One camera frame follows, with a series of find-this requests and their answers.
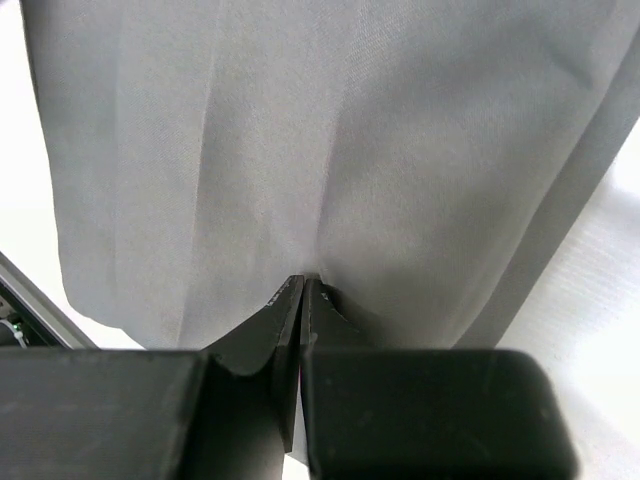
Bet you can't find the grey pleated skirt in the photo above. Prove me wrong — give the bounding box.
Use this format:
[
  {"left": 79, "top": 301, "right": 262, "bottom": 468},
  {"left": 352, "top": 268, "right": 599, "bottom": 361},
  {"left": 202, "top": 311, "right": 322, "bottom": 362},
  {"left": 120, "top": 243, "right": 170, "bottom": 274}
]
[{"left": 22, "top": 1, "right": 639, "bottom": 348}]

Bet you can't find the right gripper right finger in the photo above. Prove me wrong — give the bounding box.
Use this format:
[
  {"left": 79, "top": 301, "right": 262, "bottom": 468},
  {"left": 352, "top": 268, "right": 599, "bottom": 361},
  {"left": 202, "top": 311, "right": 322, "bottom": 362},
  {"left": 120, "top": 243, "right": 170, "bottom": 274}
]
[{"left": 300, "top": 279, "right": 579, "bottom": 479}]

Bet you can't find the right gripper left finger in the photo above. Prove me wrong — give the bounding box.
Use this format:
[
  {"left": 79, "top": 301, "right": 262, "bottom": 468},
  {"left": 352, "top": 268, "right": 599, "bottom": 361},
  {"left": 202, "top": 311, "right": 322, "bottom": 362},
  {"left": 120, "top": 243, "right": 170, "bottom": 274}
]
[{"left": 1, "top": 276, "right": 304, "bottom": 479}]

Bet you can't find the aluminium table front rail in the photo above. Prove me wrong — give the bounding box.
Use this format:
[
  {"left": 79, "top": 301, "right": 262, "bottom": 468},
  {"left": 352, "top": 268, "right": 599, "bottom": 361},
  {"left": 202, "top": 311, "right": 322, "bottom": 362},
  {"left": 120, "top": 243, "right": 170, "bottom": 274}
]
[{"left": 1, "top": 254, "right": 98, "bottom": 349}]

